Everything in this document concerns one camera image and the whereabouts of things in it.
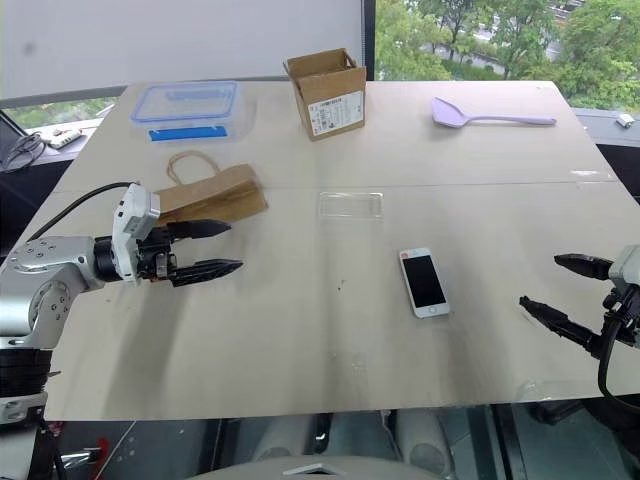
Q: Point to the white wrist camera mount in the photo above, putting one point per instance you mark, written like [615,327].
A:
[629,262]
[131,210]

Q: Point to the black window post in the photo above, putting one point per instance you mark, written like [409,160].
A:
[369,40]

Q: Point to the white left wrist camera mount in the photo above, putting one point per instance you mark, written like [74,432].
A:
[131,210]

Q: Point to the clear container with blue lid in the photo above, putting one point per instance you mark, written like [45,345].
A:
[185,102]

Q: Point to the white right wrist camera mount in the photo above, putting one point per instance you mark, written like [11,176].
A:
[629,262]

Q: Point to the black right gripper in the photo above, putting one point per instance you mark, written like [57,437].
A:
[627,312]

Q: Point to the white smartphone with black screen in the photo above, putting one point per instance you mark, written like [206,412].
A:
[424,282]

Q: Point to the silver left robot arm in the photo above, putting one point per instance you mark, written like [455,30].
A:
[50,260]

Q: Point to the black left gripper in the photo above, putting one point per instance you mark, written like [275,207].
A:
[155,255]

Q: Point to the open brown cardboard box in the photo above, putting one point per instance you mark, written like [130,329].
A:
[332,107]

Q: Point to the clear phone case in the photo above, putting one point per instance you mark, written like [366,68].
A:
[350,206]

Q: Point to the lilac plastic spatula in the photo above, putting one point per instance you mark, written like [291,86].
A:
[447,114]

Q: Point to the small white block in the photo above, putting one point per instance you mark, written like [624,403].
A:
[625,120]

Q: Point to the grey rounded shape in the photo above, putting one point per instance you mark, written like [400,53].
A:
[422,440]

